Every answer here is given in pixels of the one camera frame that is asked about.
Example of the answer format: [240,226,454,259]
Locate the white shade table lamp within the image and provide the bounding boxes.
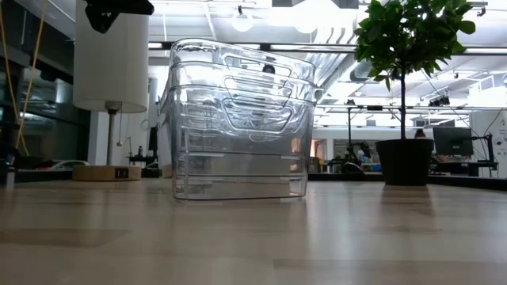
[72,0,150,183]

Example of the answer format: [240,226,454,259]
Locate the round white ceiling lamp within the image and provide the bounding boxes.
[231,5,254,33]

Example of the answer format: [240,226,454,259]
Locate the yellow cable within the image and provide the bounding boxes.
[0,0,45,158]

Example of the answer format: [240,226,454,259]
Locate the green leafy plant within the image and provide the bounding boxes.
[353,0,477,140]

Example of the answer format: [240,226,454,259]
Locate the black plant pot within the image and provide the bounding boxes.
[375,138,436,187]

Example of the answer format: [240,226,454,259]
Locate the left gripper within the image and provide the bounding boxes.
[83,0,156,35]

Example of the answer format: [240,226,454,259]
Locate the background black metal bar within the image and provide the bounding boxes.
[315,103,507,116]

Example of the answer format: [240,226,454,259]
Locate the clear plastic basket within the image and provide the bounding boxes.
[167,60,318,188]
[167,83,318,201]
[169,37,317,175]

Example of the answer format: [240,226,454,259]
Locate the black computer monitor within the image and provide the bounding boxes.
[432,126,475,158]

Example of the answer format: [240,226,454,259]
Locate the black aluminium frame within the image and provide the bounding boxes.
[0,59,20,184]

